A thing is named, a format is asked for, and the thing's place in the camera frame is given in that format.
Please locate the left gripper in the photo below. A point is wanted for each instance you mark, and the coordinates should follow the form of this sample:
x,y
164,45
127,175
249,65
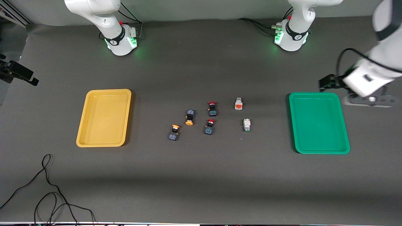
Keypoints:
x,y
336,82

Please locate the white button with green end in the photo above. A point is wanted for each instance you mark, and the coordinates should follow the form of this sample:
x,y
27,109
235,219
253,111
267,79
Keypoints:
x,y
247,125

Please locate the white button with orange end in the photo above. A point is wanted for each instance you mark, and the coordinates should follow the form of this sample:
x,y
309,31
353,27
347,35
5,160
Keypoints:
x,y
239,104

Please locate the yellow push button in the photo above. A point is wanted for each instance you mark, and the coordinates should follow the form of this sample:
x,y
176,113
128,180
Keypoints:
x,y
173,135
189,115

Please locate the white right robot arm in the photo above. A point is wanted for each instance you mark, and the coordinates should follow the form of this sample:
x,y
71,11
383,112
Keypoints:
x,y
97,9

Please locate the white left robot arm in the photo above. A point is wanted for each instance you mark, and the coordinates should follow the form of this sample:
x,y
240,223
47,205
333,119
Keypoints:
x,y
296,34

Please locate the small black edge object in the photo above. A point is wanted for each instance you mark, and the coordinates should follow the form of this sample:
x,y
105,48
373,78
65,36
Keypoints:
x,y
2,56

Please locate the green plastic tray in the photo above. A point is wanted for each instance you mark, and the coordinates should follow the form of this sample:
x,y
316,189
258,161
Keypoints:
x,y
318,125

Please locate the yellow plastic tray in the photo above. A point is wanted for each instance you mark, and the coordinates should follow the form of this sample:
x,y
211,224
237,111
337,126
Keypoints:
x,y
103,119

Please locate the red push button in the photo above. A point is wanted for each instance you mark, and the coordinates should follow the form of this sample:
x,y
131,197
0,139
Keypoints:
x,y
209,129
212,110

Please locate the aluminium frame rail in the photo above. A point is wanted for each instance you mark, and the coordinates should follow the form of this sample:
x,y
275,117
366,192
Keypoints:
x,y
12,14

